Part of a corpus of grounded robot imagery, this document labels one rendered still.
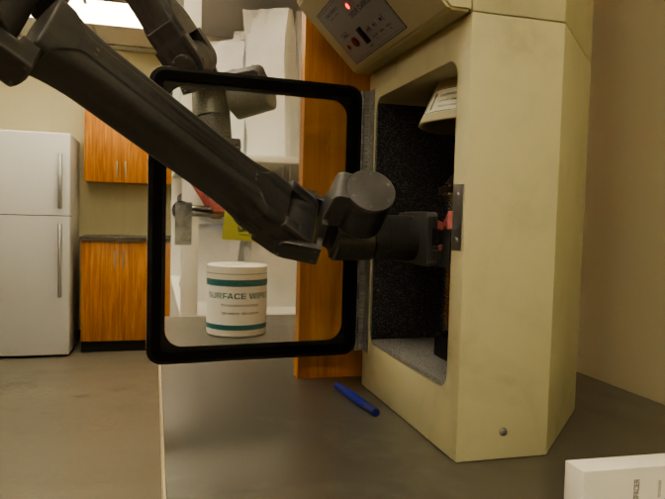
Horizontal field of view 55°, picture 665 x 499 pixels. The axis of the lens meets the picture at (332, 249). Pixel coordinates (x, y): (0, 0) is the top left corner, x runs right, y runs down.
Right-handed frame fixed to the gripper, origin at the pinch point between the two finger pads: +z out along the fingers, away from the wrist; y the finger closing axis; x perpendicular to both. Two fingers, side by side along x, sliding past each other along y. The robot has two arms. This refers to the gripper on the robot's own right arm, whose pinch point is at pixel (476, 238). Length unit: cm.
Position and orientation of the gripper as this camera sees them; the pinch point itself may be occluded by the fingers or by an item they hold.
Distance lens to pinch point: 85.3
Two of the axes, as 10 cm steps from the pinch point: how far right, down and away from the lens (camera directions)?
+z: 9.7, 0.1, 2.5
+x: -0.2, 10.0, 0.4
